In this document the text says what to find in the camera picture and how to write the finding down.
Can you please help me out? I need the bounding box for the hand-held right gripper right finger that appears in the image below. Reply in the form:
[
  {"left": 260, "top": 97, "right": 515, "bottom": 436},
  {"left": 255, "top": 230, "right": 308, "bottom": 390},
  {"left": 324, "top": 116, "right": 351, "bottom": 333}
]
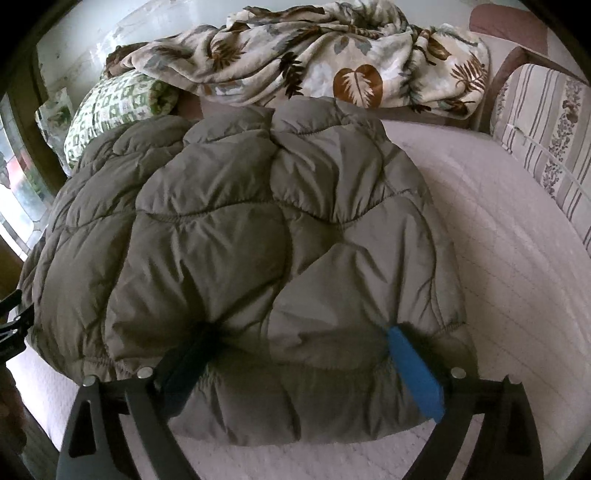
[{"left": 387, "top": 325, "right": 546, "bottom": 480}]

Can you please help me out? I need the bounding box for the pale pink bed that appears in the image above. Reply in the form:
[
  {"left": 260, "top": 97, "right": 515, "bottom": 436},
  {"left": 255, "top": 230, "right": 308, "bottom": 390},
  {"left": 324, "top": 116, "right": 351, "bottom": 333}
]
[{"left": 6, "top": 99, "right": 591, "bottom": 480}]

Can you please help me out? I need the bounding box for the person's left hand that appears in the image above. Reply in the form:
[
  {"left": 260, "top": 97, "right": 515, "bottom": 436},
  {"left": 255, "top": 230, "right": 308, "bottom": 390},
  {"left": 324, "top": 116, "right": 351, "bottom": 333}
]
[{"left": 0, "top": 368, "right": 29, "bottom": 455}]

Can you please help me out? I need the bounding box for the striped floral pillow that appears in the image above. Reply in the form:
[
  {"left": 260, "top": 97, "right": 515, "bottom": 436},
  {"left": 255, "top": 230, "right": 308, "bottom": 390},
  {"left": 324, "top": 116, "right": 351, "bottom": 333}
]
[{"left": 488, "top": 62, "right": 591, "bottom": 256}]

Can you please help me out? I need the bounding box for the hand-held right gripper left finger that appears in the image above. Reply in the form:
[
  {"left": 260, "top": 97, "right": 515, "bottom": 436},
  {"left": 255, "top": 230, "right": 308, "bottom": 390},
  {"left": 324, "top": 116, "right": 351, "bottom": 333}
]
[{"left": 56, "top": 325, "right": 218, "bottom": 480}]

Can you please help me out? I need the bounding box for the stained glass window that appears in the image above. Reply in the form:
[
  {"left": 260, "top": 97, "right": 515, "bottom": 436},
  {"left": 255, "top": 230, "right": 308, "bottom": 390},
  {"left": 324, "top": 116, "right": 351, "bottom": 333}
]
[{"left": 0, "top": 105, "right": 51, "bottom": 260}]

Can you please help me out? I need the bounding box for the wooden window frame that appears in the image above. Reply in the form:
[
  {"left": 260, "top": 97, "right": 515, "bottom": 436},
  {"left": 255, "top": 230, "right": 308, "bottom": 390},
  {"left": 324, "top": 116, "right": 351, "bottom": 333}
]
[{"left": 13, "top": 44, "right": 71, "bottom": 182}]

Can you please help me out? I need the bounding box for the green patterned pillow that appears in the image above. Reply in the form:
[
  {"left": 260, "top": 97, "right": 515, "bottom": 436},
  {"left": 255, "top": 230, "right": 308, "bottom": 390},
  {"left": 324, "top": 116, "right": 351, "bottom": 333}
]
[{"left": 64, "top": 74, "right": 182, "bottom": 171}]

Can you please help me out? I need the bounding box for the white floral pillow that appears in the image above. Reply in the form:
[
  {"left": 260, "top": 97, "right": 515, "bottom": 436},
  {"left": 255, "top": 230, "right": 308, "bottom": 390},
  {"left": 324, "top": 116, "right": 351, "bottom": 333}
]
[{"left": 35, "top": 87, "right": 77, "bottom": 155}]

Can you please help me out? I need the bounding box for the grey puffer jacket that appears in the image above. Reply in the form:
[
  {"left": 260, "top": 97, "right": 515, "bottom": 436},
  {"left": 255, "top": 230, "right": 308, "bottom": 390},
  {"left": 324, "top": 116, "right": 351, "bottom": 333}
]
[{"left": 18, "top": 97, "right": 477, "bottom": 448}]

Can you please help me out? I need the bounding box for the leaf printed blanket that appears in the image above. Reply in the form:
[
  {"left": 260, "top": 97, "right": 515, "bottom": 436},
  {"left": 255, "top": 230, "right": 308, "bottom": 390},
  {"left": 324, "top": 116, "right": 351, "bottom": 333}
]
[{"left": 105, "top": 4, "right": 491, "bottom": 120}]

